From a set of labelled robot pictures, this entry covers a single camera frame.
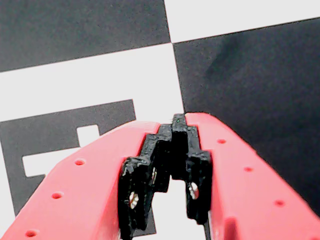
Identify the checkerboard marker mat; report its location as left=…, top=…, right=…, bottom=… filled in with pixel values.
left=0, top=0, right=320, bottom=240

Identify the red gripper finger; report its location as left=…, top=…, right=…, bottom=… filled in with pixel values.
left=171, top=112, right=320, bottom=240
left=0, top=120, right=175, bottom=240

